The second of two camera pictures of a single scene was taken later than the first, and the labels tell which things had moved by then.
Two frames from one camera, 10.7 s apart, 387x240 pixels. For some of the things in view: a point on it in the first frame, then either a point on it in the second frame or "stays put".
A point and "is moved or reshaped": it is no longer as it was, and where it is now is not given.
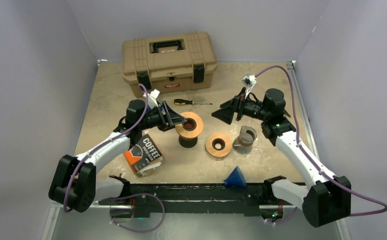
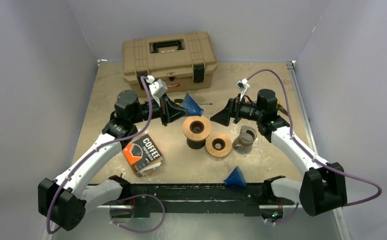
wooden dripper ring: x=183 y=133 is moved or reshaped
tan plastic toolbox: x=169 y=64 stays put
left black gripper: x=168 y=120 -> x=169 y=111
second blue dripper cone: x=236 y=178 stays put
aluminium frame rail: x=308 y=124 stays put
